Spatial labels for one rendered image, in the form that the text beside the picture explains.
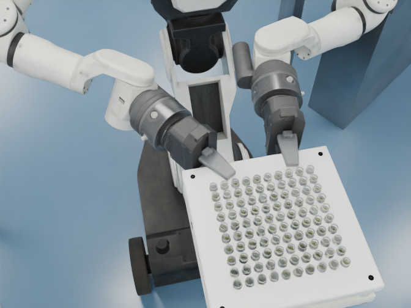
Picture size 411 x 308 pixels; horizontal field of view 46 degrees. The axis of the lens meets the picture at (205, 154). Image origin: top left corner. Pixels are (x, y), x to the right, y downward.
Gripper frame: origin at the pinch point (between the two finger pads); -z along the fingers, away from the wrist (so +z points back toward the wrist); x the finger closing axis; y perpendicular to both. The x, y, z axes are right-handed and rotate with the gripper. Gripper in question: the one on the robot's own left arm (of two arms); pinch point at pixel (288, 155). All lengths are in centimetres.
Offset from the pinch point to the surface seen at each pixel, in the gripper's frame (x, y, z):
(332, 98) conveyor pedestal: 90, -46, 90
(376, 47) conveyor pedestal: 56, -53, 83
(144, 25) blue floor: 102, 37, 158
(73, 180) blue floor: 104, 65, 64
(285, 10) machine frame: 42, -19, 89
